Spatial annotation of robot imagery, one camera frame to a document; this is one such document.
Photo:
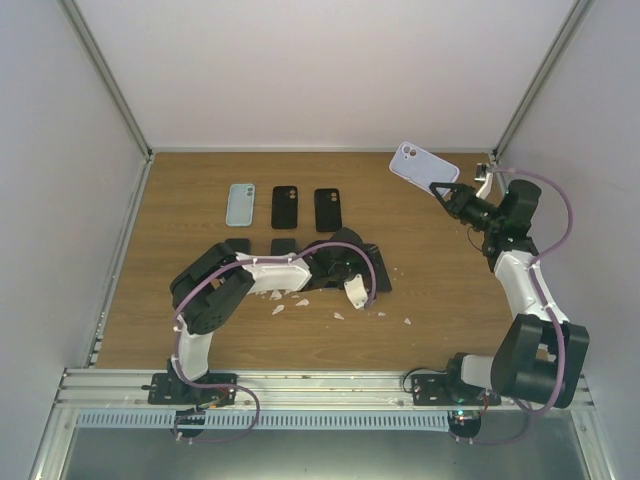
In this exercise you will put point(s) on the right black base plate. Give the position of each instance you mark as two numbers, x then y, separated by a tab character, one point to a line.
442	389

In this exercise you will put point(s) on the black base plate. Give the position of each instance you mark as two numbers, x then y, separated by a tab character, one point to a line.
442	389
167	388

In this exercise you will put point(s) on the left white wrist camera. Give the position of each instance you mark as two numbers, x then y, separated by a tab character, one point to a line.
356	292

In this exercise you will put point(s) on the light blue phone case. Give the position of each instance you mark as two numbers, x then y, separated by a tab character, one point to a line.
240	205

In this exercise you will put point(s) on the black cased phone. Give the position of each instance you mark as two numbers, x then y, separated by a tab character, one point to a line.
327	210
284	210

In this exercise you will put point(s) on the white debris pieces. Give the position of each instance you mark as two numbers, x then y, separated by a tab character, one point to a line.
325	307

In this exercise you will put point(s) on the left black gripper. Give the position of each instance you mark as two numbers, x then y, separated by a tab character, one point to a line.
364	269

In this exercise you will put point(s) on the black smartphone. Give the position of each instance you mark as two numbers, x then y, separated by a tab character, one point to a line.
242	245
383	282
283	246

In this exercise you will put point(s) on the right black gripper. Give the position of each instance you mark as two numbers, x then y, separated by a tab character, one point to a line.
462	195

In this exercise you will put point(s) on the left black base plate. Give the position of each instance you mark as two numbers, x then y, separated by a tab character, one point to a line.
167	388

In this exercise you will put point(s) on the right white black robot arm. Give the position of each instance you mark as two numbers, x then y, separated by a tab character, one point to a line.
541	357

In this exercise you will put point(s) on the grey slotted cable duct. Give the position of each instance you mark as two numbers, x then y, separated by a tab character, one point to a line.
267	420

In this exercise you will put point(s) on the lilac phone case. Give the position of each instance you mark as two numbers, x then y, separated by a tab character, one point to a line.
422	168

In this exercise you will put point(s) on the aluminium front rail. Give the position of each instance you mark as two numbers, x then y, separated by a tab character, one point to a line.
275	389

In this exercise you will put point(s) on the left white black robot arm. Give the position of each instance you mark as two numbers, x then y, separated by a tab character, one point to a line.
207	293

